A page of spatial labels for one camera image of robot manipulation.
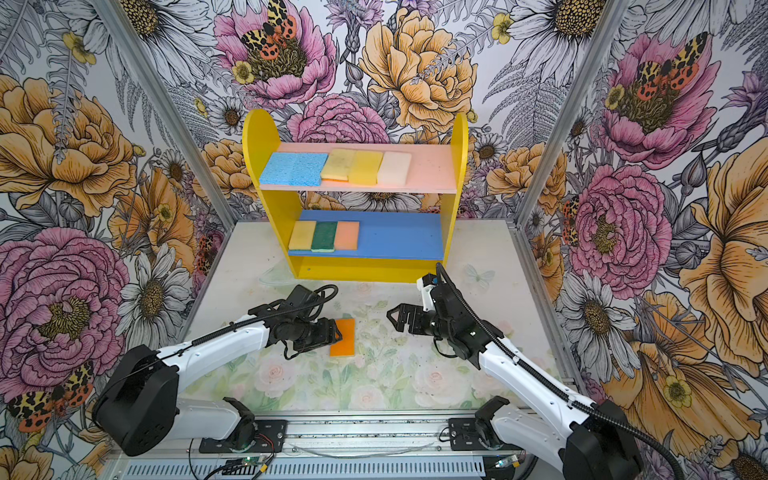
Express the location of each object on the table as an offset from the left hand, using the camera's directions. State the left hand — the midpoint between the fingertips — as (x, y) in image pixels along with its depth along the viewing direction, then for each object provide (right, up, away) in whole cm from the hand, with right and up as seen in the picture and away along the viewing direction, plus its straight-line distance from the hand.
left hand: (329, 348), depth 84 cm
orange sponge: (+4, -1, +5) cm, 6 cm away
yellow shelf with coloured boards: (+7, +28, +11) cm, 31 cm away
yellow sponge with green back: (-11, +32, +12) cm, 36 cm away
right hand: (+20, +8, -6) cm, 22 cm away
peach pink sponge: (+3, +31, +11) cm, 33 cm away
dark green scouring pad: (-4, +32, +12) cm, 34 cm away
